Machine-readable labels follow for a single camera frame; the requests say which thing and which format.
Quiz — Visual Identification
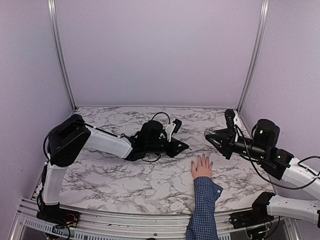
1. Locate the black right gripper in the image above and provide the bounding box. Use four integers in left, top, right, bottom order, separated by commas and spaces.
206, 128, 268, 162

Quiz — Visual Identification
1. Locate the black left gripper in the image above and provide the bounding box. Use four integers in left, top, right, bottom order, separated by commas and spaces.
146, 137, 188, 158

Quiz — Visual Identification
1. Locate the blue checkered sleeve forearm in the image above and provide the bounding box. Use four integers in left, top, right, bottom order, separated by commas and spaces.
186, 176, 223, 240

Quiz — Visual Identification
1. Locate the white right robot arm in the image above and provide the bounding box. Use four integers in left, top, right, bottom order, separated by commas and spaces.
204, 117, 320, 227

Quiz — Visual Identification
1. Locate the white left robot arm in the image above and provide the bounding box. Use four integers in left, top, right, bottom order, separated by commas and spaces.
39, 114, 189, 223

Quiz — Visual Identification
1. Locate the person's hand with long nails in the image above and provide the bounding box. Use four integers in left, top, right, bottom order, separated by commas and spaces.
191, 154, 213, 180

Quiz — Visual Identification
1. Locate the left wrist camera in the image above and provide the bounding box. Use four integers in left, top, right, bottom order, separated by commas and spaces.
165, 118, 182, 142

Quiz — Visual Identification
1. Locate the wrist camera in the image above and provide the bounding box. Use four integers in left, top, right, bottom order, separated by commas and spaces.
224, 109, 242, 129
165, 118, 182, 142

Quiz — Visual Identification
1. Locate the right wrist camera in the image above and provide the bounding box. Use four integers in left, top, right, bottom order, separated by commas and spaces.
224, 109, 242, 129

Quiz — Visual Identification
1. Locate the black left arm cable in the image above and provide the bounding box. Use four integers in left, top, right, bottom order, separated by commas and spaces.
42, 112, 172, 163

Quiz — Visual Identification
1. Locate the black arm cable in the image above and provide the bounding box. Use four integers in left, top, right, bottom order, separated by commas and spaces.
236, 124, 320, 190
42, 112, 172, 163

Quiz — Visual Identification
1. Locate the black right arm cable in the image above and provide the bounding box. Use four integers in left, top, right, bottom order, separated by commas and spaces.
236, 124, 320, 190

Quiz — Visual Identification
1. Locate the right aluminium corner post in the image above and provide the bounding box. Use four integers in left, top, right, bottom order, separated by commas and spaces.
236, 0, 270, 114

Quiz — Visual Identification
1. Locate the aluminium corner post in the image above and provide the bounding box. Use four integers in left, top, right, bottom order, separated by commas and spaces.
236, 0, 270, 114
47, 0, 77, 112

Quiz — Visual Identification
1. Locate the aluminium front rail frame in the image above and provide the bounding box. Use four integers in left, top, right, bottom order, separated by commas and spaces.
8, 198, 301, 240

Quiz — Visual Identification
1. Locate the left aluminium corner post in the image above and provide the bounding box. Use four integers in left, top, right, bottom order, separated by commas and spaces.
47, 0, 77, 112

